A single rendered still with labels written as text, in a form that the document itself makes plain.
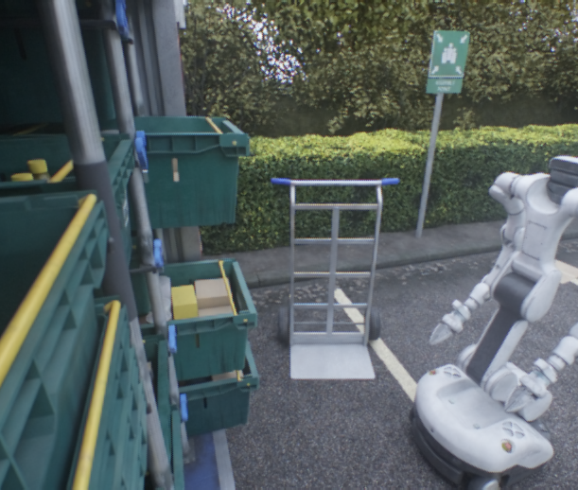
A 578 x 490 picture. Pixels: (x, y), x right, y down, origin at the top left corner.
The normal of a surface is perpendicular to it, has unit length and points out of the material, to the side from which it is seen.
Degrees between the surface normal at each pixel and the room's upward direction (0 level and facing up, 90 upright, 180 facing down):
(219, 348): 95
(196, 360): 95
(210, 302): 90
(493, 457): 57
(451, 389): 75
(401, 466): 0
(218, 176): 93
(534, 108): 62
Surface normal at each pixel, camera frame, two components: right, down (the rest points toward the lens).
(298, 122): 0.24, -0.20
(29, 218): 0.29, 0.36
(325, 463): 0.00, -0.91
